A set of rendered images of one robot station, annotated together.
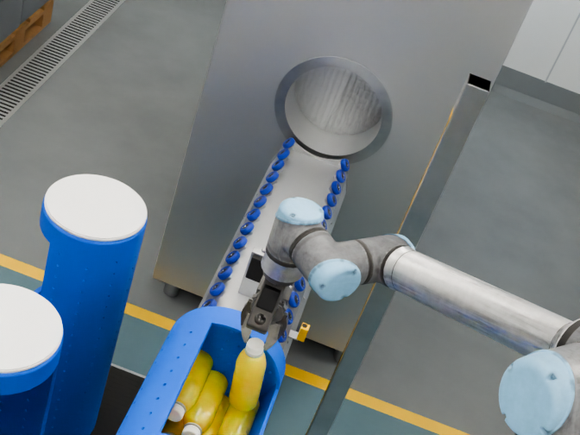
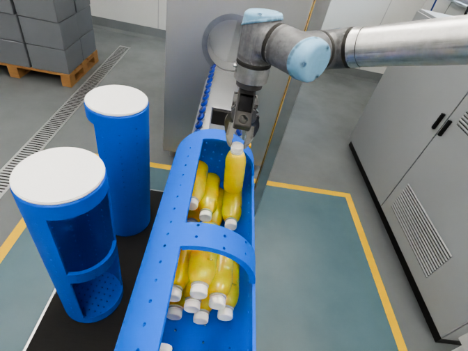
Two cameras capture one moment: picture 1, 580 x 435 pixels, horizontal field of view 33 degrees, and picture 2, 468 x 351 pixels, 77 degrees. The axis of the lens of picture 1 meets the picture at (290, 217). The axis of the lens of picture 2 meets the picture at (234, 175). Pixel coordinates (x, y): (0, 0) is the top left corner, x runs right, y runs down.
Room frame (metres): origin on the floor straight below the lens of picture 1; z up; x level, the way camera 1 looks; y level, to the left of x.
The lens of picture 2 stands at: (0.84, 0.08, 1.78)
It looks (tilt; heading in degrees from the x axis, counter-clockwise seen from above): 41 degrees down; 351
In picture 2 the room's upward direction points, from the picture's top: 14 degrees clockwise
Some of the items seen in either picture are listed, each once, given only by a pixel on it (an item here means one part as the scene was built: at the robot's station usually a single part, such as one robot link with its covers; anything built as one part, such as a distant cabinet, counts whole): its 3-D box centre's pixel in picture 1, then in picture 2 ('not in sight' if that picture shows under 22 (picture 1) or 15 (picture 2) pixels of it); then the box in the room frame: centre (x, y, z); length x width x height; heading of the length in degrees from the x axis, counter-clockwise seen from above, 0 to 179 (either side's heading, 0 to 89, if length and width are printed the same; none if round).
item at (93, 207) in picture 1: (96, 206); (117, 99); (2.10, 0.50, 1.03); 0.28 x 0.28 x 0.01
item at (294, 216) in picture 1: (295, 230); (259, 38); (1.59, -0.02, 1.56); 0.10 x 0.09 x 0.12; 42
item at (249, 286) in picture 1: (261, 278); (219, 122); (2.08, 0.01, 1.00); 0.10 x 0.04 x 0.15; 88
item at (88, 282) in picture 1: (72, 320); (123, 170); (2.10, 0.50, 0.59); 0.28 x 0.28 x 0.88
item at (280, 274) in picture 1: (282, 261); (250, 72); (1.59, -0.02, 1.48); 0.10 x 0.09 x 0.05; 88
